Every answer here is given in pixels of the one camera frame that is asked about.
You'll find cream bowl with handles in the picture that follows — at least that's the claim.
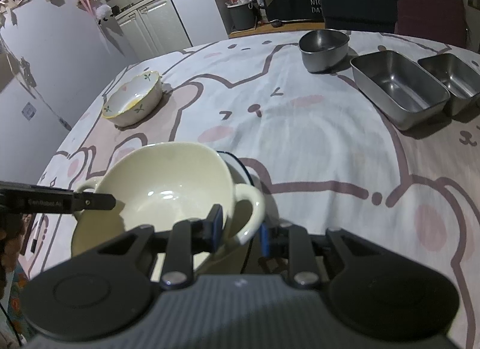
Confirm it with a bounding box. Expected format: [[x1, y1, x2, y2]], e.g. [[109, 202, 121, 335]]
[[71, 141, 265, 272]]

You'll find maroon chair back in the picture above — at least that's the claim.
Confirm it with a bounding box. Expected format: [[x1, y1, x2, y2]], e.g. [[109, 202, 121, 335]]
[[394, 0, 469, 49]]

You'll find grey trash bin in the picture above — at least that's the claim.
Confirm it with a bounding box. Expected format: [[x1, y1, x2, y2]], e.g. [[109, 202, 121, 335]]
[[227, 0, 258, 31]]

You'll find small white floral bowl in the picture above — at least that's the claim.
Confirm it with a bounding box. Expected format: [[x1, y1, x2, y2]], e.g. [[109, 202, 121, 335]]
[[101, 70, 164, 127]]

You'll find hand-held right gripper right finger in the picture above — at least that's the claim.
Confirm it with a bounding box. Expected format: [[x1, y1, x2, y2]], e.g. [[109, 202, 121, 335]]
[[261, 223, 380, 290]]

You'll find round steel bowl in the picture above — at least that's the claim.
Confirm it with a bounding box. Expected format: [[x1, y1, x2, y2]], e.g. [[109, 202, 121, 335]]
[[298, 29, 350, 74]]

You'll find small rectangular steel container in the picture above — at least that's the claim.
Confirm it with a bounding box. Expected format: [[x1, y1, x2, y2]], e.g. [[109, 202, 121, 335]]
[[416, 53, 480, 117]]

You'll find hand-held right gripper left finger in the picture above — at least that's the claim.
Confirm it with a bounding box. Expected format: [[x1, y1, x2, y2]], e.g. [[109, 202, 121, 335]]
[[97, 204, 225, 290]]

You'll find white square leaf-print plate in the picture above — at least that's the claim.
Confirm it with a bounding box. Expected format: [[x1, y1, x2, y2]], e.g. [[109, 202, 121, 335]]
[[217, 150, 263, 275]]

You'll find large rectangular steel container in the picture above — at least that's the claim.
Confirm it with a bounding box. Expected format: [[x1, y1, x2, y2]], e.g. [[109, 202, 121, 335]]
[[349, 50, 451, 131]]

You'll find white kitchen base cabinet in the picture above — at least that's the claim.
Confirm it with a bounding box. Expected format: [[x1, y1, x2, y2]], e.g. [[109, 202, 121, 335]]
[[112, 0, 193, 59]]

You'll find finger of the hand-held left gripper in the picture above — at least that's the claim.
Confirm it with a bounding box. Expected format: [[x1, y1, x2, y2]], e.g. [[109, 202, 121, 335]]
[[71, 192, 117, 212]]

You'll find dark chair back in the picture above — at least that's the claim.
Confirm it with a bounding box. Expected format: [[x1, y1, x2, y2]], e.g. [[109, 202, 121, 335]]
[[316, 0, 398, 35]]

